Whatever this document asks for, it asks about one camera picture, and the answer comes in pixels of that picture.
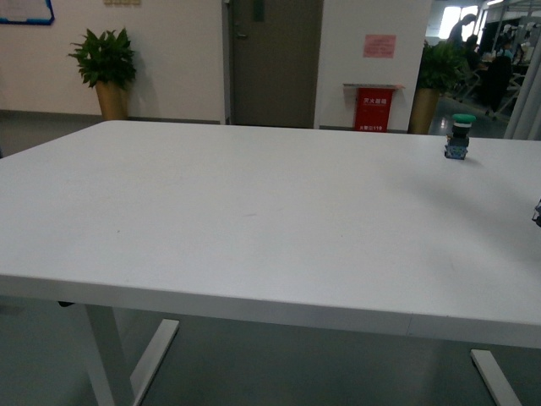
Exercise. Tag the green push button switch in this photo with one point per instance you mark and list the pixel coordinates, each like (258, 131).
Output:
(458, 140)

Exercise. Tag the blue framed wall board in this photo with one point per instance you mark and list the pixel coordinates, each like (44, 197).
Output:
(26, 12)

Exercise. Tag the seated person in black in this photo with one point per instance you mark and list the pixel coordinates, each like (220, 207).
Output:
(495, 81)

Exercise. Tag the potted plant gold vase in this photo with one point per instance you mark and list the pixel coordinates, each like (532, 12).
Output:
(440, 69)
(106, 64)

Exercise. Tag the red fire extinguisher box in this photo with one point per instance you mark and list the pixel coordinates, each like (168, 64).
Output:
(373, 106)

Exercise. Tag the pink wall notice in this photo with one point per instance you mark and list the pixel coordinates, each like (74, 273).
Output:
(379, 46)

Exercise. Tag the grey door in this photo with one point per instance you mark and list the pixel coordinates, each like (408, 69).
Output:
(274, 49)

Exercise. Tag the right potted plant gold vase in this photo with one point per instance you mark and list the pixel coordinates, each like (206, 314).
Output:
(440, 69)

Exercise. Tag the right white table foot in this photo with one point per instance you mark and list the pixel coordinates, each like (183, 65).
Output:
(494, 379)

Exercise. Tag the left potted plant gold vase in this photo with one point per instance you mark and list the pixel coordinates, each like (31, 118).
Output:
(106, 64)

